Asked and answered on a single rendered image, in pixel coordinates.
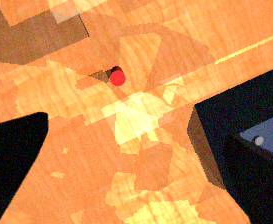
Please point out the red peg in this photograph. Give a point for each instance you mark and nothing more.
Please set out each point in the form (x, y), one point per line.
(117, 76)

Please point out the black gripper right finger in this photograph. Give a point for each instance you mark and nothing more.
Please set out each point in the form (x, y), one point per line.
(251, 170)

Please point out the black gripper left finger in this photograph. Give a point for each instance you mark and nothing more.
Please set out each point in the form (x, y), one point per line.
(21, 140)

